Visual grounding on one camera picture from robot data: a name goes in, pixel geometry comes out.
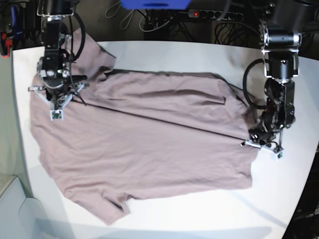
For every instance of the blue box at top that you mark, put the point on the blue box at top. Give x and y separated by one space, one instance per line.
155 4

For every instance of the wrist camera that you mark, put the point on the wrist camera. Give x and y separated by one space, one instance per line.
277 155
56 115

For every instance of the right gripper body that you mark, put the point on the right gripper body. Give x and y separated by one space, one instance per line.
57 99

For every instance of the mauve t-shirt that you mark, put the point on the mauve t-shirt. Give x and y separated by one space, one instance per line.
143 135

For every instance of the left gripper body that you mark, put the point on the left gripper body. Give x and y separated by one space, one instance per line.
274 144

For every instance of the black power strip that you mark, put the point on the black power strip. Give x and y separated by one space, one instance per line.
214 15

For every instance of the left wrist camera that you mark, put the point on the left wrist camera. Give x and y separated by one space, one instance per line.
277 155

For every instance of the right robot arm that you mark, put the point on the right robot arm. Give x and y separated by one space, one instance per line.
54 69

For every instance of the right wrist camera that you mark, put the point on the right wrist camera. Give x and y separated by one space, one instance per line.
56 115

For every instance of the grey side table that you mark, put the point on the grey side table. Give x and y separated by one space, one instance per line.
22 217

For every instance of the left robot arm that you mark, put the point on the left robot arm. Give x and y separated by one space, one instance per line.
280 26

